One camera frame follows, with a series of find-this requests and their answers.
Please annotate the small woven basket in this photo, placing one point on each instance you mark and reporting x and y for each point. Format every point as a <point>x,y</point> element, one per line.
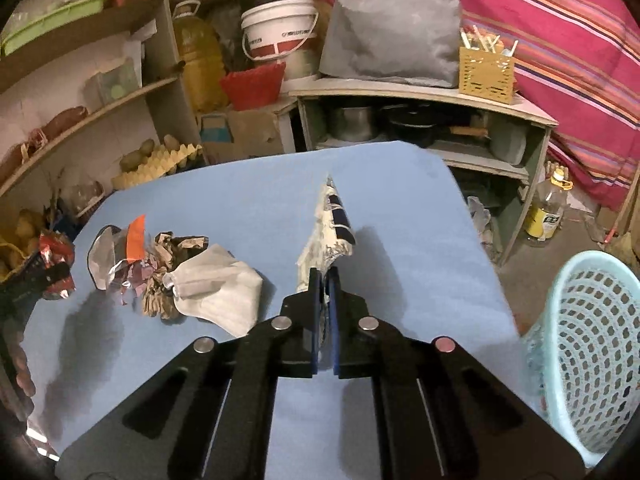
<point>85,197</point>

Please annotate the red foil wrapper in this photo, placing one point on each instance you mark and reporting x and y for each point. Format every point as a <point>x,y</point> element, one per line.
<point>52,250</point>

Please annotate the red striped cloth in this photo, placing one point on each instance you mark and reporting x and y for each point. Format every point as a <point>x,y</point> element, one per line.
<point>550,35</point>

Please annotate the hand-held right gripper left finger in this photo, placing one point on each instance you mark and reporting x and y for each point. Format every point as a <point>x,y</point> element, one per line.
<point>314,340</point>

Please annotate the yellow egg tray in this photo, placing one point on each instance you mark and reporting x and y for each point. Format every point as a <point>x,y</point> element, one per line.
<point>160,162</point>

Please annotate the white plastic bucket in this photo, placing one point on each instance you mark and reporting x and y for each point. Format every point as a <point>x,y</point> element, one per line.
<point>280,25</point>

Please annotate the yellow utensil holder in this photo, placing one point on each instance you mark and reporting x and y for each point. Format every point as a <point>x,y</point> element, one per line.
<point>485,75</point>

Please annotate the small steel pot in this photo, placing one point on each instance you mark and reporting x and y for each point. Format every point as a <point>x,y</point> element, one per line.
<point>352,122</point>

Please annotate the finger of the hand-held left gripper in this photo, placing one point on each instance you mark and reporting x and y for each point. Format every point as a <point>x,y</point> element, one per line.
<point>50,273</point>

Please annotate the low wooden cabinet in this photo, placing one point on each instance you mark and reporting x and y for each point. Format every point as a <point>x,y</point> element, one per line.
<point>400,92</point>

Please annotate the green plastic tray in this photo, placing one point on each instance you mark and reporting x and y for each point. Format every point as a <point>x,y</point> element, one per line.
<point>50,27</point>

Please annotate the white face mask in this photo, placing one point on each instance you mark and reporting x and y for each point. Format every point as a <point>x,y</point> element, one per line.
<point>220,290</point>

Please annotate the silver and orange foil wrapper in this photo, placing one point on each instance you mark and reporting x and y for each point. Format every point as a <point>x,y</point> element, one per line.
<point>102,255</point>

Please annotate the person's left hand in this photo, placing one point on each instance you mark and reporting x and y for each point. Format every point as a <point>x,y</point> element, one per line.
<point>17,365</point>

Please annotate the large potato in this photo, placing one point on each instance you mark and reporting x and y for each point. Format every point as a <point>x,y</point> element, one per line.
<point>136,156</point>

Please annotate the cardboard box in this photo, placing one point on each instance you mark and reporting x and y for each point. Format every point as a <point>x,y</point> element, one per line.
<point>250,130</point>

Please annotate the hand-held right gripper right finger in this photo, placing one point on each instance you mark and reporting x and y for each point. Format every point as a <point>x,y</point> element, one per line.
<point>334,340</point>

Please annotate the small potato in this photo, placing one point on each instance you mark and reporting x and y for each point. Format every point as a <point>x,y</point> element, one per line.
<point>171,143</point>

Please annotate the white plastic container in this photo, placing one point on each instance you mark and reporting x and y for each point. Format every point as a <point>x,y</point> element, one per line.
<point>509,142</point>

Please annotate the clear plastic box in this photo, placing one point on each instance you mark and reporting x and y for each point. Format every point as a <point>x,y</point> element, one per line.
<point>117,82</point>

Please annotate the light blue plastic basket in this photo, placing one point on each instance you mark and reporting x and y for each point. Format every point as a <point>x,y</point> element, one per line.
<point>537,355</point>

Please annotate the yellow bag of potatoes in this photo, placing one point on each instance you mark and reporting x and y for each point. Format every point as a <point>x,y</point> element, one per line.
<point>20,240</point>

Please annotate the yellow oil jug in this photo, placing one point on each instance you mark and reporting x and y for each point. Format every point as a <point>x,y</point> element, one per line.
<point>197,60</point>

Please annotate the wooden shelf unit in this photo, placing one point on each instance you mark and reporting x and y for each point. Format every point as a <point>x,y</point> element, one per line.
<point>100,110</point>

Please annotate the red plastic basket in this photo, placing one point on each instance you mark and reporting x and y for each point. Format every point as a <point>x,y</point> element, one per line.
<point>250,87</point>

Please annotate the brown paper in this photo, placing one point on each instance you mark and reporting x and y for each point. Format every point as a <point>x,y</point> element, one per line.
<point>170,252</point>

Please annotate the oil bottle with yellow label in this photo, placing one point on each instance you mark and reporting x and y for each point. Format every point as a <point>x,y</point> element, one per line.
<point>547,215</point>

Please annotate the black pan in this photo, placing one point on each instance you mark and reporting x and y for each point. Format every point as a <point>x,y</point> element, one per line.
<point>412,125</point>

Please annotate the crumpled white cloth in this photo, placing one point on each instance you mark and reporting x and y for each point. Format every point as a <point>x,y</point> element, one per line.
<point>482,220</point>

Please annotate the white and blue snack wrapper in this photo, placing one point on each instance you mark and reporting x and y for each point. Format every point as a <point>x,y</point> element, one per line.
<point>330,225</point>

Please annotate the grey fabric cover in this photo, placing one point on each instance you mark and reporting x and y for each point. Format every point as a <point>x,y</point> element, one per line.
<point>390,35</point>

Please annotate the blue tablecloth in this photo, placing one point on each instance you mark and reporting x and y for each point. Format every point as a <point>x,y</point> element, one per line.
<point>225,200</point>

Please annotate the red net bag of sweet potatoes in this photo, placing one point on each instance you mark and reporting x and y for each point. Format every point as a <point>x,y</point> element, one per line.
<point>60,122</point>

